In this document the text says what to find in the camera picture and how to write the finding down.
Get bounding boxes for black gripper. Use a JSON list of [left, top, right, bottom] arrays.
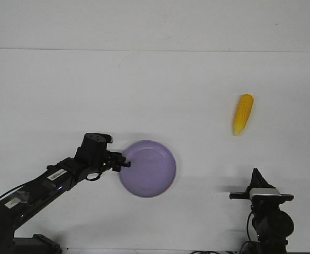
[[229, 168, 294, 204], [74, 133, 131, 174]]

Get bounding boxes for purple round plate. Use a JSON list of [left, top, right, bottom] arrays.
[[119, 140, 176, 198]]

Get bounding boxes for yellow corn cob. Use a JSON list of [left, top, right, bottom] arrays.
[[233, 94, 254, 136]]

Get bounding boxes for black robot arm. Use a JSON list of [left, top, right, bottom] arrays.
[[0, 133, 131, 253], [229, 168, 294, 253]]

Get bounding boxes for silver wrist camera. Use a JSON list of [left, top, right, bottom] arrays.
[[249, 188, 281, 200]]

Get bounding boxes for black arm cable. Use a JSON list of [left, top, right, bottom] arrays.
[[246, 211, 255, 243]]

